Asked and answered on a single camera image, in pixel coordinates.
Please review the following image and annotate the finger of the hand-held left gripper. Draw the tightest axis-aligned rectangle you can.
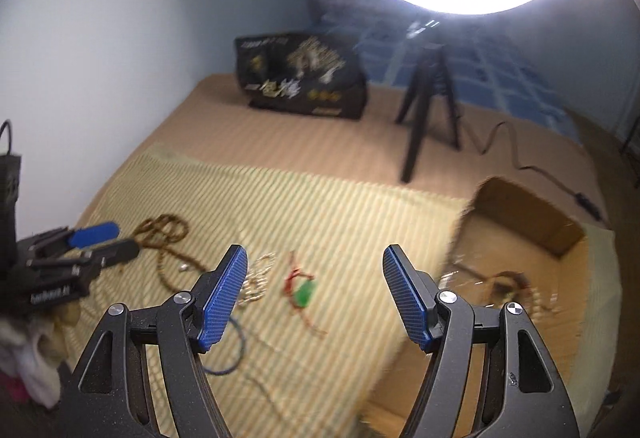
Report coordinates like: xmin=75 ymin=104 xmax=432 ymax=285
xmin=27 ymin=239 xmax=141 ymax=271
xmin=20 ymin=221 xmax=121 ymax=255

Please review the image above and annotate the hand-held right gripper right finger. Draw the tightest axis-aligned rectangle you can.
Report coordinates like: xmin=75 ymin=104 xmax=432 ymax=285
xmin=382 ymin=244 xmax=581 ymax=438

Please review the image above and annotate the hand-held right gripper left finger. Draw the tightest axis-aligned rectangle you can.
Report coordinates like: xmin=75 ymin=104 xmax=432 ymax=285
xmin=60 ymin=244 xmax=249 ymax=438

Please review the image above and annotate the blue bangle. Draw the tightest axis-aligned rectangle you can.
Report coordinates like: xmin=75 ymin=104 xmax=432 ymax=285
xmin=201 ymin=312 xmax=249 ymax=375

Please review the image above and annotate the wooden bead necklace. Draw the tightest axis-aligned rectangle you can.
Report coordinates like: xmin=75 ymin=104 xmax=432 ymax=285
xmin=120 ymin=213 xmax=202 ymax=290

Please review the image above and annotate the jade pendant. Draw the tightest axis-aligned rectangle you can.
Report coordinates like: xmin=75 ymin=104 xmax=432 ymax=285
xmin=282 ymin=251 xmax=328 ymax=336

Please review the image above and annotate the cardboard box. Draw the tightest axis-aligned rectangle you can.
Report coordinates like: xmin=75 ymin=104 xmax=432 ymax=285
xmin=360 ymin=176 xmax=592 ymax=438

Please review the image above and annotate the person's left hand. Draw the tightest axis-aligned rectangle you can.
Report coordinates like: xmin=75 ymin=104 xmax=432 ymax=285
xmin=0 ymin=301 xmax=83 ymax=411

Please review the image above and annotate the black tripod stand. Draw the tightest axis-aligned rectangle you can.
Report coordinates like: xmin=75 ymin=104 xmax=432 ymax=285
xmin=394 ymin=43 xmax=462 ymax=184

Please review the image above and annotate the black printed bag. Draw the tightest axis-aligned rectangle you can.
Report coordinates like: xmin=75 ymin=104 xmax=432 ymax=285
xmin=235 ymin=32 xmax=369 ymax=121

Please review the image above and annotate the blue checkered bedsheet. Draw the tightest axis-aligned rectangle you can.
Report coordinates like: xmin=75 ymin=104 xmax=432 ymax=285
xmin=359 ymin=13 xmax=577 ymax=140

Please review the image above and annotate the folded floral quilt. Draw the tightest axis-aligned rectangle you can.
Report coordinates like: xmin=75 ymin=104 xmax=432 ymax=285
xmin=306 ymin=0 xmax=401 ymax=35

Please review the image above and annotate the watch with brown strap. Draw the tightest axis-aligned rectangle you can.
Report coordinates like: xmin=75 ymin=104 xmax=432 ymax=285
xmin=481 ymin=269 xmax=532 ymax=300

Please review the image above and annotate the black ring light cable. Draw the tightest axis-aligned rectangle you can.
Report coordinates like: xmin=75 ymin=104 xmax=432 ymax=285
xmin=462 ymin=121 xmax=581 ymax=199

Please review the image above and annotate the black cable switch box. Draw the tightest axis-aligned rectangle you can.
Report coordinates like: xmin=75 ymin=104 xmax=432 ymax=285
xmin=574 ymin=192 xmax=608 ymax=224

